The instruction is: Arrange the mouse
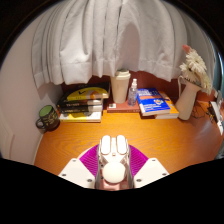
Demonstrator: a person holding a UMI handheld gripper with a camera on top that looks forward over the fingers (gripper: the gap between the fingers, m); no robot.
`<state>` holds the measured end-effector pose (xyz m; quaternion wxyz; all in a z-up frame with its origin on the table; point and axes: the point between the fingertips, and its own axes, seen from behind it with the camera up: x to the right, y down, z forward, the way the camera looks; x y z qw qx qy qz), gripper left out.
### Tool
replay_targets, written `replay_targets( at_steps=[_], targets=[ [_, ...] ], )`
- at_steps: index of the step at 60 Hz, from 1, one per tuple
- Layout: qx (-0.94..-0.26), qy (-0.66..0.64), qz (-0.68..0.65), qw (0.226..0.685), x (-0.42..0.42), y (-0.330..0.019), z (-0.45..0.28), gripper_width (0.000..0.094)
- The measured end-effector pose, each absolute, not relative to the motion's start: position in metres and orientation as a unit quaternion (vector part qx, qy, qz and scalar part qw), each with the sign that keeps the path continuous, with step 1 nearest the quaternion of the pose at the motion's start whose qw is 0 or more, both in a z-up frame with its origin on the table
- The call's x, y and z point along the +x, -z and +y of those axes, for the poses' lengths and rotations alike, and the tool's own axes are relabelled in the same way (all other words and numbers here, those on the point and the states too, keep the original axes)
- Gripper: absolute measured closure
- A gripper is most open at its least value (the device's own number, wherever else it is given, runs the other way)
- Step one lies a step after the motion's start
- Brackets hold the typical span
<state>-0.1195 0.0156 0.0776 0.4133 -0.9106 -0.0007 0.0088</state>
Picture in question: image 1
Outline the yellow and black book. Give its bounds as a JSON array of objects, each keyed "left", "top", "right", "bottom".
[{"left": 56, "top": 81, "right": 111, "bottom": 104}]

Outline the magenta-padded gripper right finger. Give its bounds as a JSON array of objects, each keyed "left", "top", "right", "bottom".
[{"left": 128, "top": 144, "right": 170, "bottom": 189}]

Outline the white jug vase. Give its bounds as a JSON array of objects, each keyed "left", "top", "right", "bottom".
[{"left": 175, "top": 75, "right": 203, "bottom": 121}]

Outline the brown book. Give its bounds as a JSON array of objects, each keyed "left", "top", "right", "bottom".
[{"left": 106, "top": 99, "right": 141, "bottom": 114}]

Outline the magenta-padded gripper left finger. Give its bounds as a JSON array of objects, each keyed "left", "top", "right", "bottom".
[{"left": 58, "top": 143, "right": 100, "bottom": 190}]

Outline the dark green mug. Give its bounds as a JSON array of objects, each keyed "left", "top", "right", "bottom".
[{"left": 35, "top": 104, "right": 61, "bottom": 132}]

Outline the white computer mouse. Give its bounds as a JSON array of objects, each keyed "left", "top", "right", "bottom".
[{"left": 97, "top": 134, "right": 130, "bottom": 184}]

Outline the clear spray bottle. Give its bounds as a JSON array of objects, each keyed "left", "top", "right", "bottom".
[{"left": 127, "top": 78, "right": 139, "bottom": 107}]

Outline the blue book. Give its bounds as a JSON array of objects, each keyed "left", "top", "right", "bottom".
[{"left": 136, "top": 87, "right": 172, "bottom": 117}]

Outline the white flower bouquet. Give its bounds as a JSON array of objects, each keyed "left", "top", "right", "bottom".
[{"left": 179, "top": 44, "right": 213, "bottom": 96}]

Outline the cream lidded tumbler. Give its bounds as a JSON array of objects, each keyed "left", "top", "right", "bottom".
[{"left": 110, "top": 68, "right": 131, "bottom": 104}]

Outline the black cable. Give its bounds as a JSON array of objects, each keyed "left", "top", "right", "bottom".
[{"left": 193, "top": 99, "right": 214, "bottom": 122}]

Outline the white flat device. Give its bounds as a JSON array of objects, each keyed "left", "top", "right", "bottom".
[{"left": 209, "top": 99, "right": 224, "bottom": 134}]

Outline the white curtain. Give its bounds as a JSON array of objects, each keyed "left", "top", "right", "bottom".
[{"left": 31, "top": 0, "right": 216, "bottom": 89}]

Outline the yellow and white book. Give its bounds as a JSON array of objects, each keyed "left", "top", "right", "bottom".
[{"left": 59, "top": 111, "right": 103, "bottom": 123}]

